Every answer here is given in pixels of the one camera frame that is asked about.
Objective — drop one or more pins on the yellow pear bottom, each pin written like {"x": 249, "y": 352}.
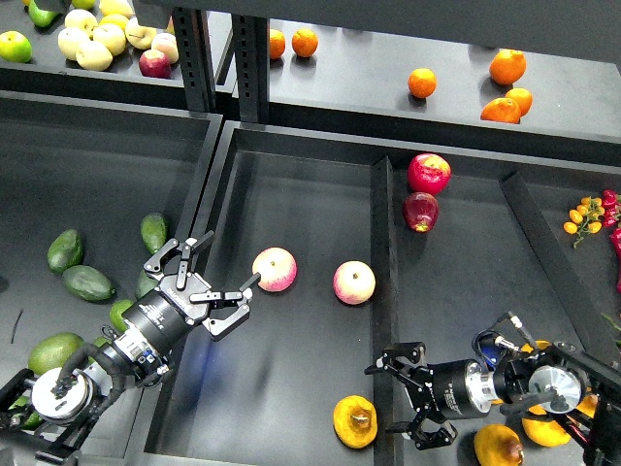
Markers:
{"x": 498, "y": 445}

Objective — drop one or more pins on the dark avocado lying flat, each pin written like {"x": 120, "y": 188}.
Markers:
{"x": 87, "y": 283}

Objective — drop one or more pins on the pale yellow pear back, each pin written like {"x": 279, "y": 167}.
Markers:
{"x": 81, "y": 19}

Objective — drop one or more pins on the orange cherry tomato bunch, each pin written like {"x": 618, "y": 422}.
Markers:
{"x": 584, "y": 220}

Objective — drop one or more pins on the pale yellow pear left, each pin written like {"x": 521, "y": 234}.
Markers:
{"x": 68, "y": 41}

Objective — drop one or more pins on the dark avocado by tray edge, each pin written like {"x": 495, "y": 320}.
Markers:
{"x": 144, "y": 285}

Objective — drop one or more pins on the black perforated shelf post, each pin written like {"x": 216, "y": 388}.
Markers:
{"x": 251, "y": 49}
{"x": 193, "y": 40}

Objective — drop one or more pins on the dark avocado top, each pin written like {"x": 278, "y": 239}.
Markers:
{"x": 154, "y": 231}

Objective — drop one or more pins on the pale yellow pear right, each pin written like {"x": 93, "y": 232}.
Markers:
{"x": 138, "y": 36}

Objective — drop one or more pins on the pale yellow pear front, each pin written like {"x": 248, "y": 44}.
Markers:
{"x": 93, "y": 56}

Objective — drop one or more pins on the black large right tray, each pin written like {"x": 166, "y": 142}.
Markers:
{"x": 264, "y": 395}

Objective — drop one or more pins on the pink apple right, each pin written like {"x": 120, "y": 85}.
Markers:
{"x": 354, "y": 282}

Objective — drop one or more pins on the black perforated shelf post left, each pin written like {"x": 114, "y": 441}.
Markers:
{"x": 193, "y": 40}

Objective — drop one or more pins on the red chili peppers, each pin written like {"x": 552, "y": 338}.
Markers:
{"x": 611, "y": 205}

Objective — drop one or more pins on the bright red apple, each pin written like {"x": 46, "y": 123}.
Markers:
{"x": 428, "y": 173}

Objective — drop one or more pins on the light green avocado large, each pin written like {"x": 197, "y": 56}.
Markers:
{"x": 53, "y": 352}

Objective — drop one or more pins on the black perforated shelf post right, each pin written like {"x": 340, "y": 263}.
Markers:
{"x": 251, "y": 49}

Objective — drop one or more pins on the black left tray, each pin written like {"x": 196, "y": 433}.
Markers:
{"x": 96, "y": 168}

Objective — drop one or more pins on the pink peach on shelf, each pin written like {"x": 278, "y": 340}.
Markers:
{"x": 167, "y": 44}

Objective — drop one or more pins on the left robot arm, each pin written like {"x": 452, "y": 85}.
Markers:
{"x": 76, "y": 395}

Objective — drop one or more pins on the pale yellow pear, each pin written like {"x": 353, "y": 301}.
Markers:
{"x": 93, "y": 56}
{"x": 138, "y": 36}
{"x": 81, "y": 19}
{"x": 68, "y": 41}
{"x": 111, "y": 36}

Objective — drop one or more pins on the orange top middle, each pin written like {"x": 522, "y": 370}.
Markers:
{"x": 304, "y": 42}

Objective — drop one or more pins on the pink apple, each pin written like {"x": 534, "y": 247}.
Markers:
{"x": 277, "y": 268}
{"x": 354, "y": 282}

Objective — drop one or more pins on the dark avocado far left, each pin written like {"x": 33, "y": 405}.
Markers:
{"x": 65, "y": 251}

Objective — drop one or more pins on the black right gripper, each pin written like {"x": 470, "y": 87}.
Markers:
{"x": 446, "y": 388}

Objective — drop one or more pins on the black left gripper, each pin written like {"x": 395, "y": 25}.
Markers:
{"x": 166, "y": 315}

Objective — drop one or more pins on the dark red apple on shelf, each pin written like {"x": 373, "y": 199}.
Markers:
{"x": 155, "y": 64}

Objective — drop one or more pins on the pink apple left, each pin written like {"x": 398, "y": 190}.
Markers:
{"x": 277, "y": 268}

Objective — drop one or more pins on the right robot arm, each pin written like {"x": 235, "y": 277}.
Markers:
{"x": 555, "y": 382}

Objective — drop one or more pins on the yellow lemon on shelf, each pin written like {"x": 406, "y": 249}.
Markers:
{"x": 114, "y": 19}

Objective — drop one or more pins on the black tray divider middle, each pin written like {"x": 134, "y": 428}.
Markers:
{"x": 387, "y": 447}

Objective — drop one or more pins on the pale yellow pear middle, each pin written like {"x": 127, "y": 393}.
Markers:
{"x": 111, "y": 36}

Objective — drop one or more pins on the orange behind post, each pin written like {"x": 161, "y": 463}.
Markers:
{"x": 277, "y": 44}

